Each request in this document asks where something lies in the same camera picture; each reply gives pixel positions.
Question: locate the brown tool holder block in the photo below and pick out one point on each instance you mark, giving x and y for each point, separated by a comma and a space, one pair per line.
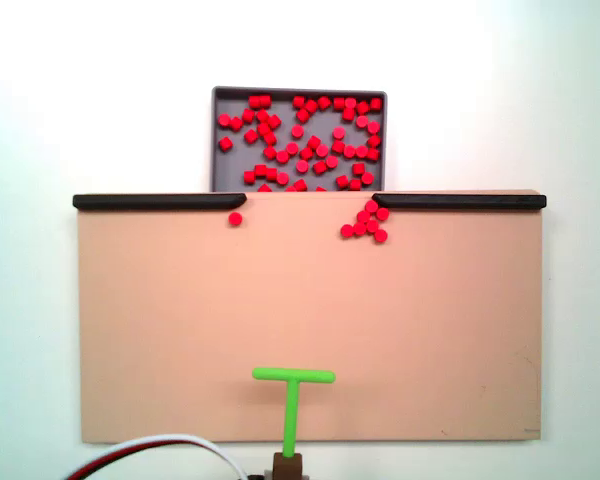
287, 462

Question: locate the green T-shaped pusher tool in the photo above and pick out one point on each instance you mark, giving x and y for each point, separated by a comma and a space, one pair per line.
292, 415

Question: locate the grey tray container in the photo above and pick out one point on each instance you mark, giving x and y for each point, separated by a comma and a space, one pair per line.
240, 165

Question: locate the pink flat board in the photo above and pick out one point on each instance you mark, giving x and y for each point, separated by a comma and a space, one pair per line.
305, 310

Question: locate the black edge rail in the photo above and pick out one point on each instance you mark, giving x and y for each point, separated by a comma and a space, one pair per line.
155, 201
460, 201

